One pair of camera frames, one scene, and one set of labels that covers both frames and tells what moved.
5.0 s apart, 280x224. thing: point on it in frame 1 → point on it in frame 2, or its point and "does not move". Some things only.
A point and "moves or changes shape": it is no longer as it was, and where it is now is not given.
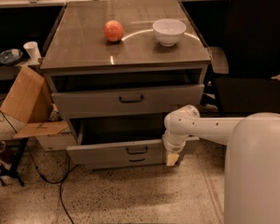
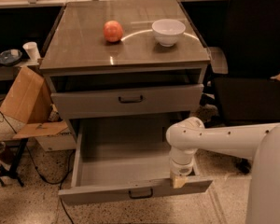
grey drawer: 77,148 moves or changes shape
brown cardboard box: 31,99 does not move
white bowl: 168,31 does not move
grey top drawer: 68,104 does not move
